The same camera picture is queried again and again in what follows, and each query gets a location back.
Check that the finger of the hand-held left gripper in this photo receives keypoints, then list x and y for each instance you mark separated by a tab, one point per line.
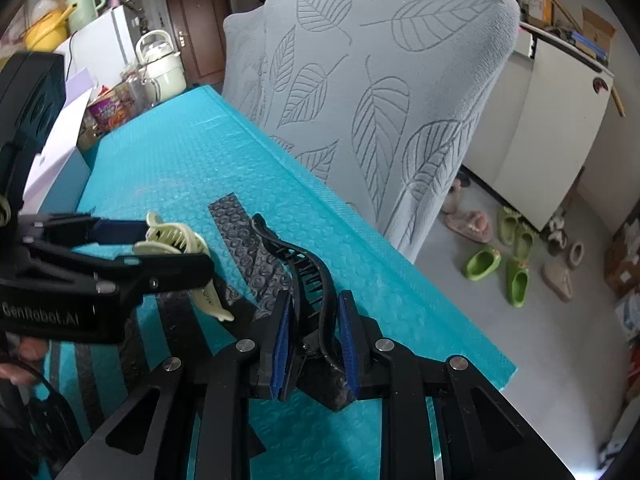
165	270
120	230

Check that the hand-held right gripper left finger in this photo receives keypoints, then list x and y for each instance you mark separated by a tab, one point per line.
280	350

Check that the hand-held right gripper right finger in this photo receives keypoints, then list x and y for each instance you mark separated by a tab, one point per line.
346	345

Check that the cream hair claw clip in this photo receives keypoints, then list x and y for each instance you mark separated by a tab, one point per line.
175	242

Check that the black hair claw clip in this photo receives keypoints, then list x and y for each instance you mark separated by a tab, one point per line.
300	265

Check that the white gift box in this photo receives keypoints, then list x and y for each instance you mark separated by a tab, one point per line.
55	145

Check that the person's left hand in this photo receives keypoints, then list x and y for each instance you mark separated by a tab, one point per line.
22	356

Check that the black patterned rubber mat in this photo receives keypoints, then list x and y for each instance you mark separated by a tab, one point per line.
235	230

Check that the instant noodle cup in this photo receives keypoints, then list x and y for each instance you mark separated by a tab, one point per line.
112	110

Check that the glass pitcher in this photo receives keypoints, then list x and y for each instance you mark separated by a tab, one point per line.
137	92

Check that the green slipper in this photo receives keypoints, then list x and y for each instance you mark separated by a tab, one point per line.
482	262
517	280
525	240
507	225

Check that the white teapot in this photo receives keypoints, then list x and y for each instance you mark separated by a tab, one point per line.
160	65

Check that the pink slipper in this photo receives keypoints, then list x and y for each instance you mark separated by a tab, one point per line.
452	197
557	275
470	222
575	255

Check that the white fridge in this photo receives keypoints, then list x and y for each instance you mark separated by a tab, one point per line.
115	35

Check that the grey leaf-patterned chair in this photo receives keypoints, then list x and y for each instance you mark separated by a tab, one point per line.
380	110
240	70

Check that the yellow pot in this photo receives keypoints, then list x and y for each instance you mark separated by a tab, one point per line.
45	25

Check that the brown door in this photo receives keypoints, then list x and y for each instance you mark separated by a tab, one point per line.
197	25

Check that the light green electric kettle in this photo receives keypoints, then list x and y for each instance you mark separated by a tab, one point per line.
85	2

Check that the cardboard box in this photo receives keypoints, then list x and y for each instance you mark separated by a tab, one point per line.
622	260
597	35

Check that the white cabinet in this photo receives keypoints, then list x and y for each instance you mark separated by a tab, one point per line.
550	125

